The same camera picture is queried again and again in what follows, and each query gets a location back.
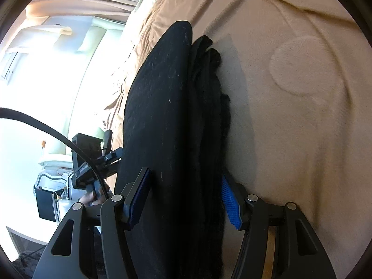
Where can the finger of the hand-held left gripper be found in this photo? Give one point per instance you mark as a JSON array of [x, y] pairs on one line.
[[108, 139], [110, 158]]

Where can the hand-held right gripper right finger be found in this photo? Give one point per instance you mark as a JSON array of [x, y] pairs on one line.
[[231, 203]]

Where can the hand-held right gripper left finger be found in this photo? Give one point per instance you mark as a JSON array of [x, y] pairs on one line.
[[139, 197]]

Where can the black pants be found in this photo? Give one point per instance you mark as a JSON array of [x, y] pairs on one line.
[[168, 107]]

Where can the person's left hand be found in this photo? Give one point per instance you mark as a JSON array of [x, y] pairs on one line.
[[93, 197]]

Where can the black box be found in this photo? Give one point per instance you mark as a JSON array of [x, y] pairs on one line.
[[45, 203]]

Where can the brown blanket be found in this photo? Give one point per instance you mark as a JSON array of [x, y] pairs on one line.
[[290, 122]]

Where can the pale upholstered window seat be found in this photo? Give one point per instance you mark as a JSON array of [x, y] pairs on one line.
[[96, 35]]

